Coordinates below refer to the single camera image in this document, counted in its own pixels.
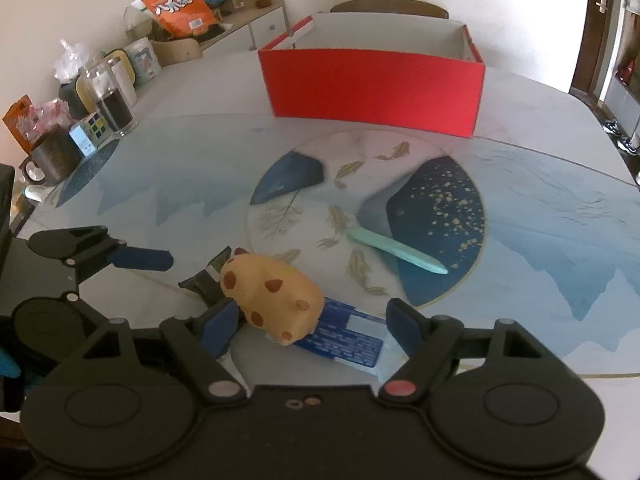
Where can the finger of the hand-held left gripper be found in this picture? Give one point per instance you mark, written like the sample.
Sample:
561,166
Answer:
142,259

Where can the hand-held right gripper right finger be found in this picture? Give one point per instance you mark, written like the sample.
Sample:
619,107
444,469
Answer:
405,327

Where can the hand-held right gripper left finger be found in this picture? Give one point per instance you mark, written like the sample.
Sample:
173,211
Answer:
220,327

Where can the small black packet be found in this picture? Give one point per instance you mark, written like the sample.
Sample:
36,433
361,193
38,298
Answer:
207,277

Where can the blue rectangular packet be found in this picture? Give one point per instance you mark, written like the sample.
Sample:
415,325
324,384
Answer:
350,342

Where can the yellow capybara toy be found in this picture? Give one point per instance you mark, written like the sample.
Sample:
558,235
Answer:
270,295

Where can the mint green pen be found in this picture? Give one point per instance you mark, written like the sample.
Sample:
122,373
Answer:
395,250

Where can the red cardboard box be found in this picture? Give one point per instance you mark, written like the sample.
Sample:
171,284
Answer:
370,90

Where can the person's left hand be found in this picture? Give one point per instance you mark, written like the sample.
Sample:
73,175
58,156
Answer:
7,364

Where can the dark metal mug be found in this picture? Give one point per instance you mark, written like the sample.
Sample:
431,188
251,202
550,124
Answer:
55,157

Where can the puzzle cube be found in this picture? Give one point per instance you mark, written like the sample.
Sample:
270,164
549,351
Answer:
90,135

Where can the glass pitcher with dark liquid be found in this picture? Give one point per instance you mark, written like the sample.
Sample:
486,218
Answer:
112,102

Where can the pink wrapped candy bag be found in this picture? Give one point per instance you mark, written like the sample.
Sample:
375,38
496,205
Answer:
45,117

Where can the yellow and black container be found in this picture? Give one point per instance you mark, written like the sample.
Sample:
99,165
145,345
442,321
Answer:
72,95

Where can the orange paper packet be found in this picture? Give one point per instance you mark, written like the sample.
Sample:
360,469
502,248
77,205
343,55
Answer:
15,122

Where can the white printed canister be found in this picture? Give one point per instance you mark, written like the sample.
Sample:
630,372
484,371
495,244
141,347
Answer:
144,60

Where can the clear crumpled plastic bag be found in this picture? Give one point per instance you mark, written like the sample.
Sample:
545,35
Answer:
72,60

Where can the white crinkled packet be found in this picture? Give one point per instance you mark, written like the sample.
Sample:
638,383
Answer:
136,20

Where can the white side cabinet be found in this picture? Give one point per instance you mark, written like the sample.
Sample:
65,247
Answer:
250,27

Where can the orange snack bag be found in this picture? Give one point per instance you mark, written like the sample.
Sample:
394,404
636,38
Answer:
177,5

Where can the dark sneaker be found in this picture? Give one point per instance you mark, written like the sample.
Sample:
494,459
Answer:
629,145
612,127

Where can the wooden chair with curved back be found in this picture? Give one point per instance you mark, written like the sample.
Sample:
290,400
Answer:
390,6

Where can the dark wooden door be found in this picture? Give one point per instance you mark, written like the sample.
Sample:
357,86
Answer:
595,35

